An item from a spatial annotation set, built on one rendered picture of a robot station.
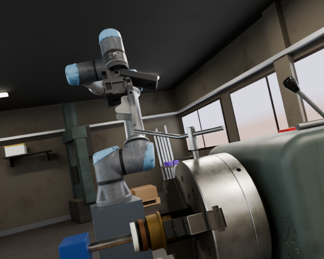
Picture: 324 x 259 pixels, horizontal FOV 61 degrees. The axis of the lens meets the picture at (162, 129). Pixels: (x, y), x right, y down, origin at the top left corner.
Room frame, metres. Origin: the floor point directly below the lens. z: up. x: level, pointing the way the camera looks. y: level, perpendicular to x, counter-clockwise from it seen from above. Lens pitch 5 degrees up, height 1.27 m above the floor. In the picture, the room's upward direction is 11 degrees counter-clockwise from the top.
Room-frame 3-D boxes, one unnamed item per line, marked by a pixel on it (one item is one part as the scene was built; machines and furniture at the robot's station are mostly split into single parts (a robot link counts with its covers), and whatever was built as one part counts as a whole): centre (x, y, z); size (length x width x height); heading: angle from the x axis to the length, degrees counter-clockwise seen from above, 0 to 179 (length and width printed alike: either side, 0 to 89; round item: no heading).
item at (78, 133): (6.92, 2.22, 1.46); 0.95 x 0.79 x 2.92; 18
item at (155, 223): (0.71, 0.07, 1.08); 0.09 x 0.09 x 0.09; 11
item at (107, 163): (1.19, 0.25, 1.27); 0.13 x 0.12 x 0.14; 93
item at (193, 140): (0.73, -0.08, 1.27); 0.02 x 0.02 x 0.12
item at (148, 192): (7.36, 1.08, 0.22); 1.23 x 0.82 x 0.43; 108
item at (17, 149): (6.79, 3.65, 1.99); 0.45 x 0.37 x 0.25; 108
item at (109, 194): (1.19, 0.26, 1.15); 0.15 x 0.15 x 0.10
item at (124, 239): (0.69, 0.17, 1.08); 0.13 x 0.07 x 0.07; 101
